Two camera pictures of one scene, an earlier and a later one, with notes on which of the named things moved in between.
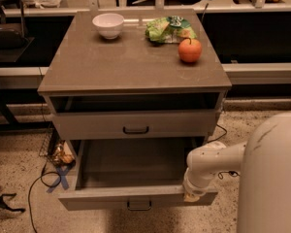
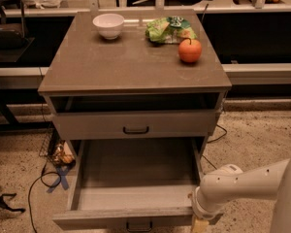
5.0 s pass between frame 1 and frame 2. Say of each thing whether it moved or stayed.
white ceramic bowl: stayed
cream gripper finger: moved
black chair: stayed
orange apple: stayed
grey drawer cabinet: stayed
